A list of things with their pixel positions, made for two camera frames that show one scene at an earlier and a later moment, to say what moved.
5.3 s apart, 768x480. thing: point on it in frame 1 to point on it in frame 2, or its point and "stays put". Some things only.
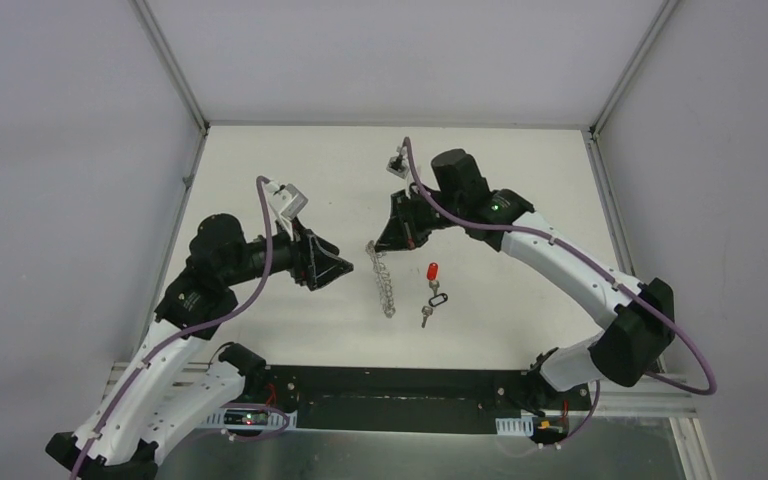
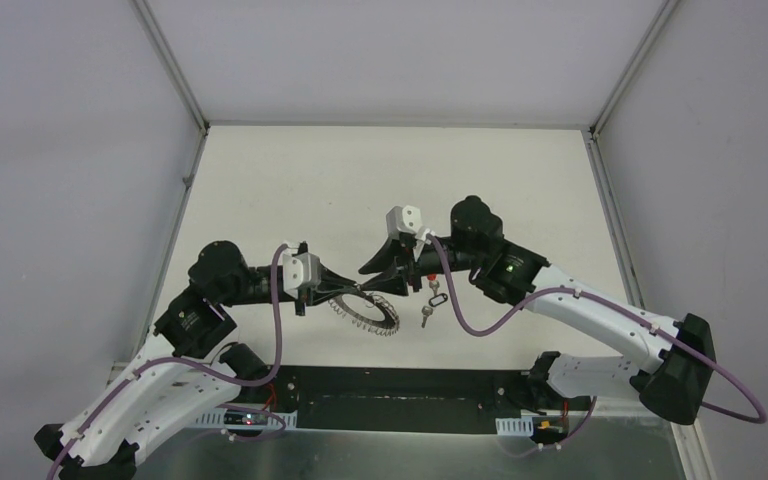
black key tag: (438, 299) stays put
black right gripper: (400, 234) to (387, 258)
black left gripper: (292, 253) to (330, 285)
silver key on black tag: (426, 311) stays put
